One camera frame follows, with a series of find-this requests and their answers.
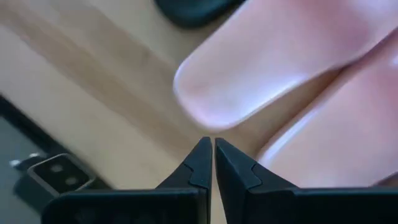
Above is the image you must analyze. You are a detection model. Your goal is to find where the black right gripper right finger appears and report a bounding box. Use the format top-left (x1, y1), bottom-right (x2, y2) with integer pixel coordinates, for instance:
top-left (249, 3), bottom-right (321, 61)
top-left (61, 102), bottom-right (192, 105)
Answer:
top-left (214, 137), bottom-right (398, 224)

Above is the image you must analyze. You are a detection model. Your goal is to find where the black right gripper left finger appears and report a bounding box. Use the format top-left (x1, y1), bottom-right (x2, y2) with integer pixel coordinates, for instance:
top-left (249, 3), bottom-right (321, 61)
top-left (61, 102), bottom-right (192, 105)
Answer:
top-left (41, 136), bottom-right (214, 224)

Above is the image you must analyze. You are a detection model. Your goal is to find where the pink slide sandal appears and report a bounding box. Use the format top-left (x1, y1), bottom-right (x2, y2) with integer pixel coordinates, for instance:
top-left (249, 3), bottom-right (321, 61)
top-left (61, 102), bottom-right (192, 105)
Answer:
top-left (256, 29), bottom-right (398, 189)
top-left (172, 0), bottom-right (398, 132)

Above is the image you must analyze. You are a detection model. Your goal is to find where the black slide sandal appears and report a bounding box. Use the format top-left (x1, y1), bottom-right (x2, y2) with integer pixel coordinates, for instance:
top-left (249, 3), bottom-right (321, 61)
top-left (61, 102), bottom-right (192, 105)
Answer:
top-left (154, 0), bottom-right (247, 29)

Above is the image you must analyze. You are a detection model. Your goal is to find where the black metal bracket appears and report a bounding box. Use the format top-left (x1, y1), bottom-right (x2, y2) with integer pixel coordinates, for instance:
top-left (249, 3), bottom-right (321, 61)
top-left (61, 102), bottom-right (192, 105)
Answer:
top-left (9, 151), bottom-right (98, 215)

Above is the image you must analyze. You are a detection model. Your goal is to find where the black table edge rail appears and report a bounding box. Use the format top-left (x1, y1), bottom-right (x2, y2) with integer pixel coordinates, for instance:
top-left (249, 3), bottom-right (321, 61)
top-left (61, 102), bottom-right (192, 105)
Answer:
top-left (0, 93), bottom-right (113, 194)

